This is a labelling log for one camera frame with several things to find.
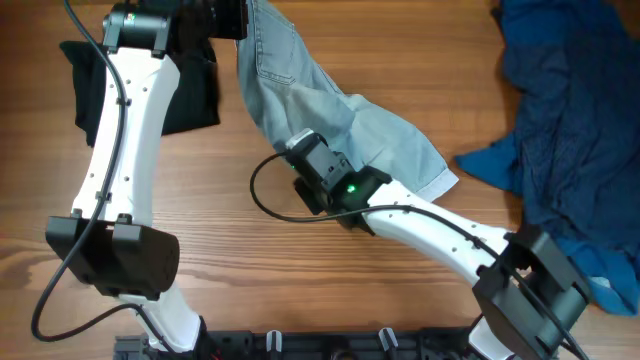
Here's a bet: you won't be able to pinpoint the dark blue garment pile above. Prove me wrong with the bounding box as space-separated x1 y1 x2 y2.
456 0 639 316

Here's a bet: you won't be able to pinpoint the black cable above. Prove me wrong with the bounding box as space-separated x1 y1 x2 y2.
30 0 166 354
249 151 591 360

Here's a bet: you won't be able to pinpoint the black folded garment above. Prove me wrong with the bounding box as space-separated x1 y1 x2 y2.
59 41 220 147

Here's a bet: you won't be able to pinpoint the right black cable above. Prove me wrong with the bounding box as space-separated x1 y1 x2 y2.
249 151 591 360

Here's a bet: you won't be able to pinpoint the left black cable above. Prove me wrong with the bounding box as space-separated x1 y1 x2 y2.
30 0 166 354

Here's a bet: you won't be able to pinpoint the light blue denim shorts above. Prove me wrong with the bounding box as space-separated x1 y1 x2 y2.
236 0 458 202

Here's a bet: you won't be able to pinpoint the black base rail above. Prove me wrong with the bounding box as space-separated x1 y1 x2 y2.
113 327 481 360

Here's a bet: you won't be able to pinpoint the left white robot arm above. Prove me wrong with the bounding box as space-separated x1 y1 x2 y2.
45 1 248 359

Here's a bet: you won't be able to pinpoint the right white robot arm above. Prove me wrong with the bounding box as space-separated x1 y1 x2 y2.
285 130 590 359

